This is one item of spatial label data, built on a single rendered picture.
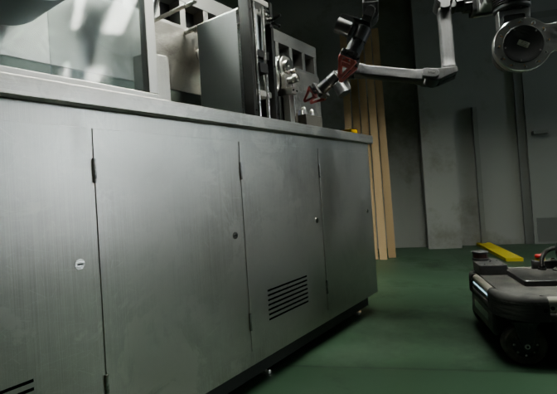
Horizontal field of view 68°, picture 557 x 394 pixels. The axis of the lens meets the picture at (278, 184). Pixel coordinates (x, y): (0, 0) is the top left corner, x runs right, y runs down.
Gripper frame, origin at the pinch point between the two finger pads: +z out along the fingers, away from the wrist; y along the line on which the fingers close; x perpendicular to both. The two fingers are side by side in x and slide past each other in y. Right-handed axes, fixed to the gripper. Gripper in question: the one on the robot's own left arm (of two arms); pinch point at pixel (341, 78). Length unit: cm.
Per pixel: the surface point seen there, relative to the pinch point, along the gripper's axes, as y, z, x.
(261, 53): -10.7, 1.1, -35.9
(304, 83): -124, -13, -42
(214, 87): -21, 21, -53
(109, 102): 70, 39, -33
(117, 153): 67, 49, -29
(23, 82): 87, 41, -40
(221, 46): -18, 3, -57
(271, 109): -16.0, 19.6, -23.8
